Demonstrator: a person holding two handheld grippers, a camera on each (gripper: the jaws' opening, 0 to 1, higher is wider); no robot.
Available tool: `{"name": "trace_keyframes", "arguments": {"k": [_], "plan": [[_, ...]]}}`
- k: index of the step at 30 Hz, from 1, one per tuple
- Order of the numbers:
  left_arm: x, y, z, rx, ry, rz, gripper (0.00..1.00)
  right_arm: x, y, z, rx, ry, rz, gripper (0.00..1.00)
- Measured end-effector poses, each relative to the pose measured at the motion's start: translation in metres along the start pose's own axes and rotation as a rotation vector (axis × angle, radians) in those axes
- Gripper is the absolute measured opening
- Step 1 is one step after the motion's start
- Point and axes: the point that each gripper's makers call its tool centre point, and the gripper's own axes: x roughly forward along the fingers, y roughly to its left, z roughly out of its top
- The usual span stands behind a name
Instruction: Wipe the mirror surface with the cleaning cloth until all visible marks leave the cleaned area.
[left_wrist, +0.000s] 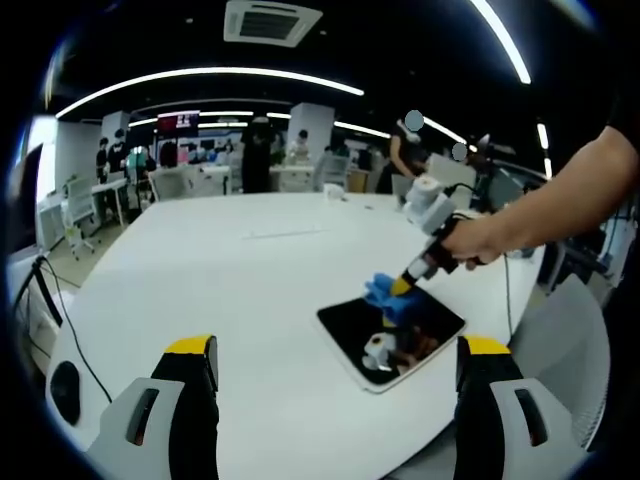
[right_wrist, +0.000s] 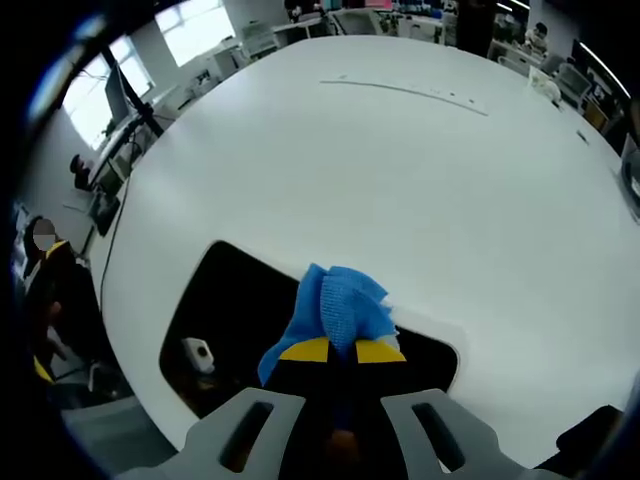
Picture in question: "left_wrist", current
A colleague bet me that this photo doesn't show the black floor cable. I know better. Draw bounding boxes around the black floor cable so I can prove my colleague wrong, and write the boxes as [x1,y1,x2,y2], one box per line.
[14,254,114,404]

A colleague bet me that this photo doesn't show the blue cleaning cloth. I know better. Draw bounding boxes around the blue cleaning cloth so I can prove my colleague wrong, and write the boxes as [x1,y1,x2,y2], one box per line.
[362,272,426,321]

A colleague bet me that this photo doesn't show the black stand leg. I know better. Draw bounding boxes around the black stand leg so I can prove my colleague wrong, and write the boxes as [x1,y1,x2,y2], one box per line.
[32,259,64,326]

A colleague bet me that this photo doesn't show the person's right hand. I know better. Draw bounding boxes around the person's right hand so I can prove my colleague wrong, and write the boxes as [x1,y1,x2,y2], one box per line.
[442,215,507,272]

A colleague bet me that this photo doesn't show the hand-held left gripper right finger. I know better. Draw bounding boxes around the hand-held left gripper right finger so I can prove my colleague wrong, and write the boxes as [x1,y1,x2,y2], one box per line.
[454,334,589,480]

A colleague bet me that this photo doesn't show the grey mesh office chair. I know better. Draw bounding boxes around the grey mesh office chair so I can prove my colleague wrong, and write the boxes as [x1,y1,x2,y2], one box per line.
[314,152,351,191]

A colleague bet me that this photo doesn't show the black table grommet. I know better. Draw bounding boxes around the black table grommet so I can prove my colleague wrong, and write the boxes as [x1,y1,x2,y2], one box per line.
[49,360,81,426]

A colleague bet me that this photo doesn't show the short ceiling light strip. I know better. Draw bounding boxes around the short ceiling light strip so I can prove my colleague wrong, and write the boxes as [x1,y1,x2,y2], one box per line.
[537,122,554,176]

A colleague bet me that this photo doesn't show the white chair with green base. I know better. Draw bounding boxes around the white chair with green base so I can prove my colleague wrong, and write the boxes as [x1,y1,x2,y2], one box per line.
[62,174,101,261]

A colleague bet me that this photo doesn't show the straight ceiling light strip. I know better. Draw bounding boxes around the straight ceiling light strip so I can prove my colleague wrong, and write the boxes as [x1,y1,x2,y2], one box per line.
[469,0,532,85]

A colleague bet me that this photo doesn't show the black tablet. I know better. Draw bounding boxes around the black tablet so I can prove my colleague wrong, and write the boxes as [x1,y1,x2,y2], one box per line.
[316,289,467,394]

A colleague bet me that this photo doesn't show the white upright panel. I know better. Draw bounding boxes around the white upright panel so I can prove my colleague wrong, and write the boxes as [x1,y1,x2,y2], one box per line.
[429,152,476,194]

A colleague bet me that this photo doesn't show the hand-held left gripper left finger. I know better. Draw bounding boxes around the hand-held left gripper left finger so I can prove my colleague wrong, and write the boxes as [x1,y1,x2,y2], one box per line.
[87,334,220,480]

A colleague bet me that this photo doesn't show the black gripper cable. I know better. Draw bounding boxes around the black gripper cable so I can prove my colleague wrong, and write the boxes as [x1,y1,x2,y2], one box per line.
[501,254,515,341]

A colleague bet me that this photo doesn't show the white office desk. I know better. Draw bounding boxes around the white office desk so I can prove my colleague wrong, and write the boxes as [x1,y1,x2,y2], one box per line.
[89,177,136,231]

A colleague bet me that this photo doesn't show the long curved ceiling light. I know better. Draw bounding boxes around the long curved ceiling light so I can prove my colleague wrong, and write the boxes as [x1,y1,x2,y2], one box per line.
[54,67,365,120]

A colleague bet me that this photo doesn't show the black tripod stand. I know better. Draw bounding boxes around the black tripod stand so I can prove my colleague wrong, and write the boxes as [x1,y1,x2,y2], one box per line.
[474,132,516,211]

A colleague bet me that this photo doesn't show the red wall screen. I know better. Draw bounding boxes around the red wall screen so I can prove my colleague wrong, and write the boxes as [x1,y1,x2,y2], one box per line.
[157,110,201,132]

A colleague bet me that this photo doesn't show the ceiling air conditioner vent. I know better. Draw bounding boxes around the ceiling air conditioner vent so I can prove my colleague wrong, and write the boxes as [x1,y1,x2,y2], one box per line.
[223,0,324,47]

